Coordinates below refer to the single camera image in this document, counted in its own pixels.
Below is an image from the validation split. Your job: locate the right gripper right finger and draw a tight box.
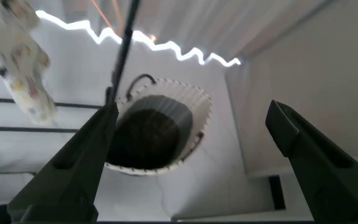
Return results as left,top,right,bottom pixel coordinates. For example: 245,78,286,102
265,99,358,224

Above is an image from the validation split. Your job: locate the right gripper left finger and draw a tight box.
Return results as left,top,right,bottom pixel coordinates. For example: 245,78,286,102
7,101,119,223

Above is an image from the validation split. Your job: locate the cream printed garment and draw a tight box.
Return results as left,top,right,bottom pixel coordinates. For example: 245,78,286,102
0,0,58,127

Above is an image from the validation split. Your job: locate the black clothes rack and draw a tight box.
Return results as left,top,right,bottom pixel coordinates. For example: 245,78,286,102
0,0,141,133

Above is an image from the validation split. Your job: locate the white laundry basket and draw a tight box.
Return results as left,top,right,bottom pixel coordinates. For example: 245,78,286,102
104,73,213,177

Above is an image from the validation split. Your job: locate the white curtain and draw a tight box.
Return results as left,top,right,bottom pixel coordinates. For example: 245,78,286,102
35,0,335,68

